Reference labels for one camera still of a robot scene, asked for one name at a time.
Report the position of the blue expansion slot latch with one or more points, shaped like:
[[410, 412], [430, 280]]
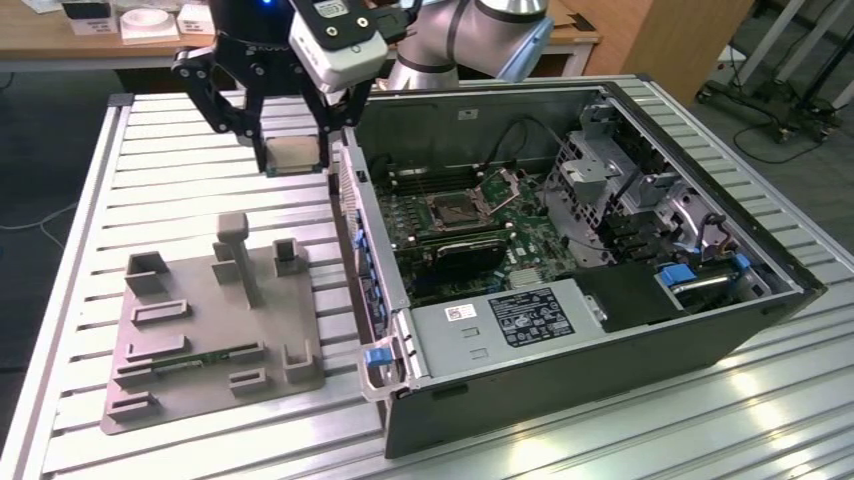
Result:
[[361, 237]]

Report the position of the grey power supply unit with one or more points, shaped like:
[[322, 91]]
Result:
[[461, 350]]

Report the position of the brown wooden cabinet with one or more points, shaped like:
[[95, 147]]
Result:
[[668, 35]]

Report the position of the wooden desk white frame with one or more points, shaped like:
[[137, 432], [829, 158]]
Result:
[[41, 45], [588, 42]]

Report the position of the CPU socket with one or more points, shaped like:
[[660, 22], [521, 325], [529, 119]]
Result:
[[457, 210]]

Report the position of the black camera mounting bracket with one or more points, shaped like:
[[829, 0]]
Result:
[[347, 30]]

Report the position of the hard disk in blue carrier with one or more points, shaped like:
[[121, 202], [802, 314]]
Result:
[[676, 277]]

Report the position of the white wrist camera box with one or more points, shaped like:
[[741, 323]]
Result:
[[341, 65]]

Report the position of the white box black label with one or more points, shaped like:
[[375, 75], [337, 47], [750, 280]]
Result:
[[90, 27]]

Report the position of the grey metal drive cage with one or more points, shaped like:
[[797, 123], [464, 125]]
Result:
[[590, 175]]

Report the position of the green motherboard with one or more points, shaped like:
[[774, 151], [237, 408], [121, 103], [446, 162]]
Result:
[[534, 235]]

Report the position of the black plastic cover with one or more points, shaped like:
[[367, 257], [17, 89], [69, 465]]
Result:
[[628, 297]]

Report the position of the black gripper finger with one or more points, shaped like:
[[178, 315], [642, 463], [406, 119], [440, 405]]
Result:
[[214, 100], [325, 145]]

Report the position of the green RAM stick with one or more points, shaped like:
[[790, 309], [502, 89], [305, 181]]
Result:
[[194, 361]]

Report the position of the silver CPU green edge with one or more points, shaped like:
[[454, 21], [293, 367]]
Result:
[[293, 152]]

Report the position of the black graphics card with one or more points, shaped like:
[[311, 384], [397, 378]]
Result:
[[468, 257]]

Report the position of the small silver chipset heatsink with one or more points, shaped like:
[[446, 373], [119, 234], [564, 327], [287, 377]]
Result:
[[534, 278]]

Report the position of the black RAM slot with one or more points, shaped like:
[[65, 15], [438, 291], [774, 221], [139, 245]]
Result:
[[436, 177], [421, 245], [438, 188], [462, 233], [437, 182], [461, 228], [464, 238]]

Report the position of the black open PC case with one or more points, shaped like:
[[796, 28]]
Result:
[[601, 390]]

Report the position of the grey parts rack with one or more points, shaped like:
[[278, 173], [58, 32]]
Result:
[[221, 325]]

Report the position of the white round holder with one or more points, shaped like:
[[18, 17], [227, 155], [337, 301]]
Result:
[[150, 30]]

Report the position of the blue case latch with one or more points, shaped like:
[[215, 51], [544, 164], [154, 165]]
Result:
[[377, 358]]

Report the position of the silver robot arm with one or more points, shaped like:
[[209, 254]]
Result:
[[434, 40]]

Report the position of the black wheeled equipment stand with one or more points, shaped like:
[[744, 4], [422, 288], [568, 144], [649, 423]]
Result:
[[768, 102]]

